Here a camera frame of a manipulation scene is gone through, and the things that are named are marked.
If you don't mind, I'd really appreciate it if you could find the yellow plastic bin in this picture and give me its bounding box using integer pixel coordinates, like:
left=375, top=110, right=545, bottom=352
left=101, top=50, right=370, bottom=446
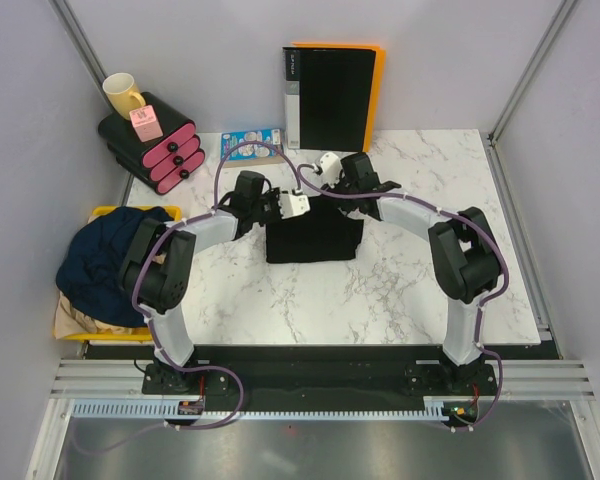
left=53, top=206, right=181, bottom=340

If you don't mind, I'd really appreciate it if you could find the grey cable duct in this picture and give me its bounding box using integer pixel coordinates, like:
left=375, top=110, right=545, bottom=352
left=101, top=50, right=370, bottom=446
left=71, top=398, right=453, bottom=422

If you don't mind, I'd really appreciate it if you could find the pink cube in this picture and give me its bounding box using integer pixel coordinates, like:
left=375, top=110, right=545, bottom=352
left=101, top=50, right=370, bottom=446
left=129, top=105, right=163, bottom=142

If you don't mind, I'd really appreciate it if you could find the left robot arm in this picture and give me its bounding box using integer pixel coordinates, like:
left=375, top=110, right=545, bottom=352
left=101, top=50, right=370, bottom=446
left=118, top=171, right=288, bottom=395

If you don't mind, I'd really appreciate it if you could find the aluminium frame rail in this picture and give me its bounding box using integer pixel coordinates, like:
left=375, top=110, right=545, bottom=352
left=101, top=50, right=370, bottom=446
left=51, top=360, right=594, bottom=400

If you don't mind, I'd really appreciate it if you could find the pink drawer unit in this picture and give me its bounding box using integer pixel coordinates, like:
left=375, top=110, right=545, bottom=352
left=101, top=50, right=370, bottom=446
left=98, top=92, right=205, bottom=195

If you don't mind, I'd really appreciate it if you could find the yellow mug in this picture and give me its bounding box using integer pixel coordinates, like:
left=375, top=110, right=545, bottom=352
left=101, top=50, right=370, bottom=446
left=102, top=72, right=146, bottom=120

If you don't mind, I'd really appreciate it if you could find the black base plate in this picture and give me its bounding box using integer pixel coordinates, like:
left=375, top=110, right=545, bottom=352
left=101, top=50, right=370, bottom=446
left=84, top=342, right=564, bottom=399

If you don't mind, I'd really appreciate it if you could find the blue paperback book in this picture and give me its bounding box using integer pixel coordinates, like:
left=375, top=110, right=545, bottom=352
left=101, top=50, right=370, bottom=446
left=220, top=128, right=284, bottom=168

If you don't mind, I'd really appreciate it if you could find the beige t-shirt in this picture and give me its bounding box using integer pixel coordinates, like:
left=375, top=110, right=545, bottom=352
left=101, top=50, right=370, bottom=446
left=53, top=293, right=148, bottom=339

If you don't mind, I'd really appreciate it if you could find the black and orange file folder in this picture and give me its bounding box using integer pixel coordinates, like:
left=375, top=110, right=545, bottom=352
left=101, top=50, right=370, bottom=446
left=283, top=42, right=386, bottom=152

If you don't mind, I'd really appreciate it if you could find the navy blue t-shirt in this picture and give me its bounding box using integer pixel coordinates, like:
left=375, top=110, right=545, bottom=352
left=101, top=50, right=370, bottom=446
left=56, top=207, right=172, bottom=328

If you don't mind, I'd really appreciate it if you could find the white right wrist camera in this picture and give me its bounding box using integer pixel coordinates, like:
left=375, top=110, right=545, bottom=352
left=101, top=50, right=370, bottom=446
left=315, top=152, right=342, bottom=185

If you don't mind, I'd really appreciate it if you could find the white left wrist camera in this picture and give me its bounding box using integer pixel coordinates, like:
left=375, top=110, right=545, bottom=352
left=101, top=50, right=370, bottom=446
left=278, top=190, right=310, bottom=220

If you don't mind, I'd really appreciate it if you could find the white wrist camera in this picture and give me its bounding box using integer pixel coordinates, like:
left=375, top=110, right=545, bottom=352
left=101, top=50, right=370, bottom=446
left=278, top=190, right=310, bottom=220
left=315, top=152, right=342, bottom=185

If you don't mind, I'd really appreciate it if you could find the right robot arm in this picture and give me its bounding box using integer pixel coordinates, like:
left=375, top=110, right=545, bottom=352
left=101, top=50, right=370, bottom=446
left=316, top=152, right=509, bottom=394

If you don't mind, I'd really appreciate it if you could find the black t-shirt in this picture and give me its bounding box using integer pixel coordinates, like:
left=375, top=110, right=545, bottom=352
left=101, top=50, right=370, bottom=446
left=265, top=196, right=364, bottom=264

